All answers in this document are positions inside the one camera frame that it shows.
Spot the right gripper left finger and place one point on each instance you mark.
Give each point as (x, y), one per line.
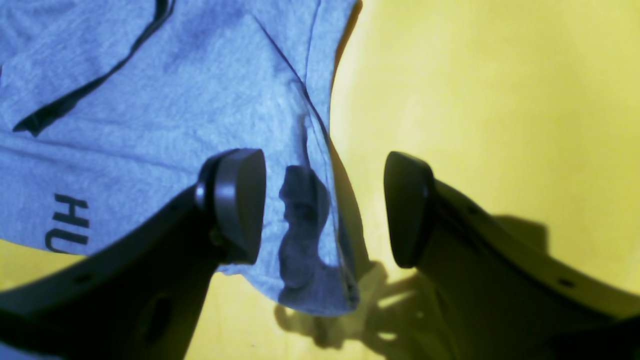
(141, 298)

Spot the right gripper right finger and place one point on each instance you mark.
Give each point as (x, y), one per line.
(501, 298)

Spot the grey t-shirt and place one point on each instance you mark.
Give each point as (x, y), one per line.
(109, 108)

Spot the yellow table cloth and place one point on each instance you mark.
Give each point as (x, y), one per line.
(529, 107)

